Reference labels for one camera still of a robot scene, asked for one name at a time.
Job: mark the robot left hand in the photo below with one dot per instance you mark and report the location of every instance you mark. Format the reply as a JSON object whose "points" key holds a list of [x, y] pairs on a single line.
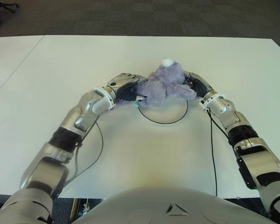
{"points": [[124, 87]]}

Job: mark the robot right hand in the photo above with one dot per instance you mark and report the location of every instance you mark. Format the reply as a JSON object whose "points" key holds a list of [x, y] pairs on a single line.
{"points": [[199, 85]]}

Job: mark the purple plush doll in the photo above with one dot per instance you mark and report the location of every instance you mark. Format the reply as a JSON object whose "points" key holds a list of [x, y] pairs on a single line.
{"points": [[158, 91]]}

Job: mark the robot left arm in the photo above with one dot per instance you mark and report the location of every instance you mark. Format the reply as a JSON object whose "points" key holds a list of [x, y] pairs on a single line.
{"points": [[67, 133]]}

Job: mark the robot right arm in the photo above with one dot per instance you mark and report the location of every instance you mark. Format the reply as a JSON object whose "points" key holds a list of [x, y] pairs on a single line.
{"points": [[247, 140]]}

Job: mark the white plate black rim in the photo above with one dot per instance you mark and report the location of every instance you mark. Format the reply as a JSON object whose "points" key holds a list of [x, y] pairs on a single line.
{"points": [[163, 114]]}

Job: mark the silver robot torso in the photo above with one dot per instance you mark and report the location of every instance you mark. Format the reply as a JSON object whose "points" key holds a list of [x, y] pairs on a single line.
{"points": [[165, 205]]}

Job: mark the black office chair base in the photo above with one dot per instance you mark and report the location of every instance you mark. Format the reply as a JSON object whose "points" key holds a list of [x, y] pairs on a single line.
{"points": [[9, 7]]}

